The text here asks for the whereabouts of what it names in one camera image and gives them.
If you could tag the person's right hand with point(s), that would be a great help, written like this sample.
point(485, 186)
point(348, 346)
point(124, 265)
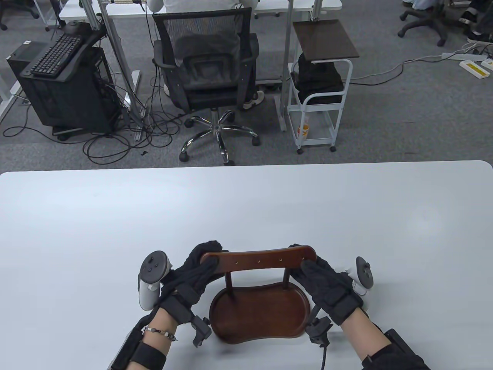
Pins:
point(327, 289)

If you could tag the person's left hand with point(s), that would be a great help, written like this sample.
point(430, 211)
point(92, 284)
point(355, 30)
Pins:
point(188, 281)

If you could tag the wooden key rack rod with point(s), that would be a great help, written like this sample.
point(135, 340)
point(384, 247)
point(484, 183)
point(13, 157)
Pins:
point(286, 279)
point(228, 283)

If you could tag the wooden key rack base tray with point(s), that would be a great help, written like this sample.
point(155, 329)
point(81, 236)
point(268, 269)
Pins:
point(262, 312)

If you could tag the wooden key rack top bar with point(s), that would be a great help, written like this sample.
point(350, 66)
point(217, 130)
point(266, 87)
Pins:
point(258, 259)

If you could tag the person's right forearm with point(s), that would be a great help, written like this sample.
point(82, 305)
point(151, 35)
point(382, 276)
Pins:
point(362, 335)

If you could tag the person's left forearm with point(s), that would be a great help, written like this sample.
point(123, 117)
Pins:
point(161, 322)

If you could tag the grey white right controller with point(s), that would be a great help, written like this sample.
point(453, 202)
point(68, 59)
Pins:
point(364, 273)

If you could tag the black labelled tracker box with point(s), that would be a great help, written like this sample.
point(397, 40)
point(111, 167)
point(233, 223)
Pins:
point(125, 350)

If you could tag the white rolling cart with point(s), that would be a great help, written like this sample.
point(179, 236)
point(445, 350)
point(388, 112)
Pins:
point(346, 88)

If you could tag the black mesh office chair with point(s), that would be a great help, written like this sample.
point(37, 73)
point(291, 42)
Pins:
point(208, 77)

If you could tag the black bag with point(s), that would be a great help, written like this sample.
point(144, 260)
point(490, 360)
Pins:
point(316, 83)

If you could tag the black computer tower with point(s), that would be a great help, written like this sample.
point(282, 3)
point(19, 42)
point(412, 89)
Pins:
point(65, 100)

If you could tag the dark brown wooden board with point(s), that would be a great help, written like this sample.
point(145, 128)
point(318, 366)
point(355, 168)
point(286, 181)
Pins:
point(325, 38)

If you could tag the black keyboard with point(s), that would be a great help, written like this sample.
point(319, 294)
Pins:
point(56, 56)

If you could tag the white yellow power strip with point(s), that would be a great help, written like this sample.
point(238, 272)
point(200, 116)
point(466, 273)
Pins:
point(488, 63)
point(474, 69)

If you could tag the black office chair base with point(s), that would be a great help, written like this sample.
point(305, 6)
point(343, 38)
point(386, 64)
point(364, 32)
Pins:
point(427, 23)

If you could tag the white desk with metal legs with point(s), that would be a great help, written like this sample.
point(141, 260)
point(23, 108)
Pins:
point(269, 4)

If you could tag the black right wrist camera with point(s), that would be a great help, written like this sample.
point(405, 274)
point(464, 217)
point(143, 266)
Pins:
point(319, 330)

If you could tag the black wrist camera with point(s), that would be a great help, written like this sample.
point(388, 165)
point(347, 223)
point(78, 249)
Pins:
point(201, 331)
point(319, 330)

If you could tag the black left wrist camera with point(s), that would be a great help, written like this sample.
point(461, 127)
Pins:
point(201, 331)

